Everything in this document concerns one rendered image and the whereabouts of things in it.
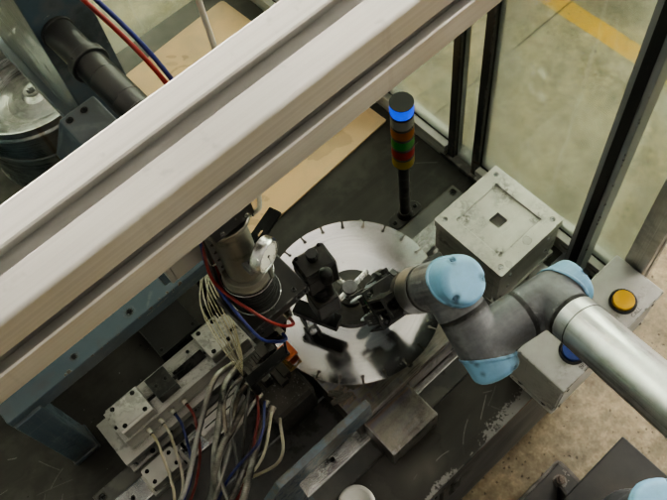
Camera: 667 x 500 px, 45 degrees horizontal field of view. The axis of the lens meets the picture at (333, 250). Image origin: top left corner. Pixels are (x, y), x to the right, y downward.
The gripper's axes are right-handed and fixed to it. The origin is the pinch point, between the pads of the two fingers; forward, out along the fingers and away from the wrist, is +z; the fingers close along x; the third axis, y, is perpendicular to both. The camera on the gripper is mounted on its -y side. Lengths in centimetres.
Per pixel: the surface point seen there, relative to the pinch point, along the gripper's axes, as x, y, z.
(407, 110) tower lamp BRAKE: -25.5, -19.7, -10.6
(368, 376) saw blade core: 11.2, 8.3, -0.2
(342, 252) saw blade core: -9.1, -3.6, 8.5
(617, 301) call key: 24.2, -36.4, -13.5
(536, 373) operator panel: 27.7, -17.8, -6.5
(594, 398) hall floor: 69, -71, 59
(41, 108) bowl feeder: -66, 25, 37
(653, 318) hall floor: 61, -101, 57
